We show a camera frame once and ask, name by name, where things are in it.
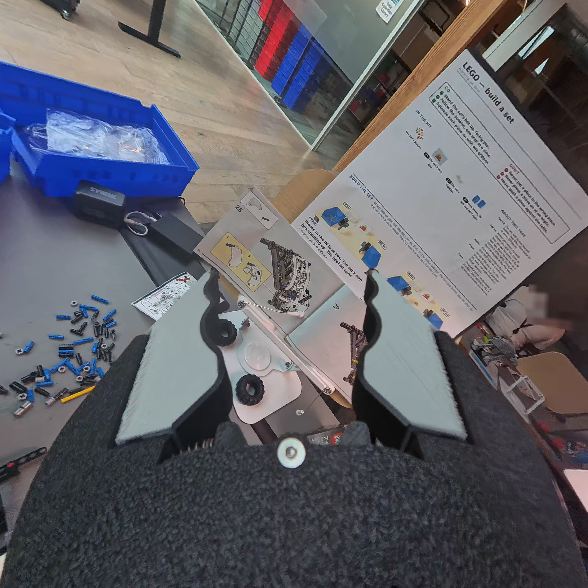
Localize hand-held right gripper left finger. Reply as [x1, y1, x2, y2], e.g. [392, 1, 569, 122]
[115, 269, 233, 460]

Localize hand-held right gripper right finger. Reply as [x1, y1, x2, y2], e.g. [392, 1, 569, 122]
[351, 271, 468, 460]

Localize grey desk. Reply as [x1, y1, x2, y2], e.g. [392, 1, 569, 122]
[0, 161, 217, 547]

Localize white task instruction poster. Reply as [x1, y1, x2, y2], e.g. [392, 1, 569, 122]
[292, 48, 577, 341]

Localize black toy tyre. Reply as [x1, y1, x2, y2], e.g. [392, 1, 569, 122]
[212, 319, 238, 347]
[235, 374, 265, 407]

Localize printed sticker sheet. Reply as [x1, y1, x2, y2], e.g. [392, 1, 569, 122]
[131, 271, 198, 321]

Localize grey brick model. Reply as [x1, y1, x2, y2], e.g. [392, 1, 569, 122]
[471, 337, 519, 367]

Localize pile of blue black brick pins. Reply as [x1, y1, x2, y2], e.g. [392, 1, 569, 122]
[0, 294, 118, 416]

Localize toy truck set box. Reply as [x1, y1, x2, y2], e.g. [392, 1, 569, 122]
[307, 429, 354, 448]

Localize white document stand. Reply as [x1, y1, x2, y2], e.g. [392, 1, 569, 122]
[215, 294, 335, 425]

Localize black power adapter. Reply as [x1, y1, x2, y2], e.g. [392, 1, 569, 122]
[147, 211, 205, 255]

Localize beige chair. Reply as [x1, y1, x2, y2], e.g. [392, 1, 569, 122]
[517, 351, 588, 418]

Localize instruction booklet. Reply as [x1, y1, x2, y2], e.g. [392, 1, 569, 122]
[194, 186, 368, 401]

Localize black device green display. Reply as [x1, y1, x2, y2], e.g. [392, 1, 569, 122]
[71, 180, 127, 229]

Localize blue plastic bin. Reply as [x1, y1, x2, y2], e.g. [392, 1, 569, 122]
[0, 62, 200, 198]

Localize wooden side table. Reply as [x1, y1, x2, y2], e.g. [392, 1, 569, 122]
[269, 169, 354, 410]

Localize crumpled clear plastic bags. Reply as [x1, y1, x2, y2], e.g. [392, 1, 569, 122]
[23, 108, 171, 166]

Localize stack of red blue bins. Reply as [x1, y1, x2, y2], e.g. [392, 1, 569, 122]
[230, 0, 338, 115]

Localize black table leg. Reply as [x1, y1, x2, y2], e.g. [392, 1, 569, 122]
[117, 0, 182, 59]

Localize white metal frame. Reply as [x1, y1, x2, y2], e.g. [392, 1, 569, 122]
[498, 374, 547, 420]

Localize white cable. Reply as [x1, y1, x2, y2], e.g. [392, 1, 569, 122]
[123, 210, 159, 237]

